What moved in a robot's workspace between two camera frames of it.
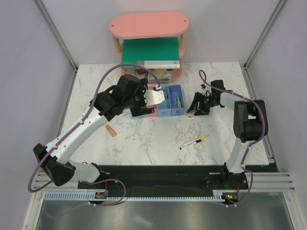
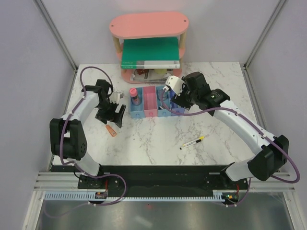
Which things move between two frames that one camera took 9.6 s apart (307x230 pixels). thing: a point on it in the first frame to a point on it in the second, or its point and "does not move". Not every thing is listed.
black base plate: [167, 178] does not move
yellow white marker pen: [187, 144] does not move
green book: [153, 53] does not move
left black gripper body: [140, 100] to [109, 109]
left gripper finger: [139, 111] to [119, 120]
